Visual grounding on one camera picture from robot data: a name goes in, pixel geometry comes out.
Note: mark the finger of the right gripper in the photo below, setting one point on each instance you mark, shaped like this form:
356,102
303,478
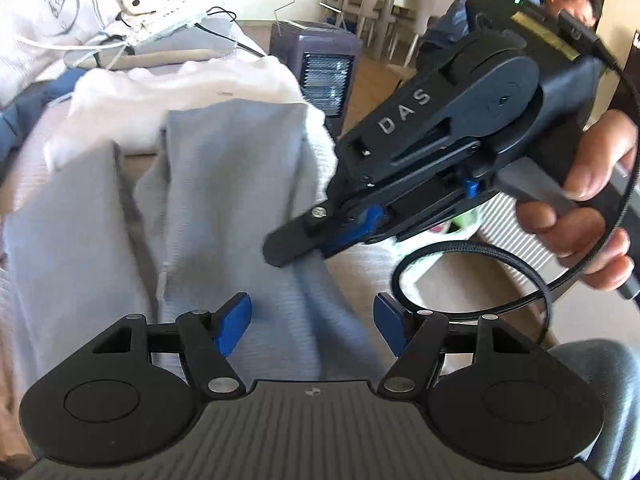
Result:
317,230

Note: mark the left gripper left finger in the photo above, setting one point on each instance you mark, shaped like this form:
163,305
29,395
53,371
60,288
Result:
207,340

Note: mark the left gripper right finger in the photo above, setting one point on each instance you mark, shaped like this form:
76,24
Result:
415,339

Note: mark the light blue hoodie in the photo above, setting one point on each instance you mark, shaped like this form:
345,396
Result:
175,239

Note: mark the white knit sweater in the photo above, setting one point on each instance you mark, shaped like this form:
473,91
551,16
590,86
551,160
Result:
130,108

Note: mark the person's right hand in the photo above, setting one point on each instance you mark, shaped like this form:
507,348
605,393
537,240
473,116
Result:
610,141

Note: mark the bag of snacks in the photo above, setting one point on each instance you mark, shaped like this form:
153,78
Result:
467,224

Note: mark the purple space heater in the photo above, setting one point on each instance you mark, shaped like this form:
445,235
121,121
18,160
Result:
323,59

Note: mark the dining table with chairs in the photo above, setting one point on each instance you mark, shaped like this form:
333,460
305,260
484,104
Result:
385,20

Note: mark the white power strip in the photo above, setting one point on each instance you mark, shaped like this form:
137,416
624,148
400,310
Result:
160,23

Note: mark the dark blue garment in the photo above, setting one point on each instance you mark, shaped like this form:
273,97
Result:
20,117

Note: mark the cream sofa with cover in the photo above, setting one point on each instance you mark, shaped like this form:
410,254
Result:
150,159

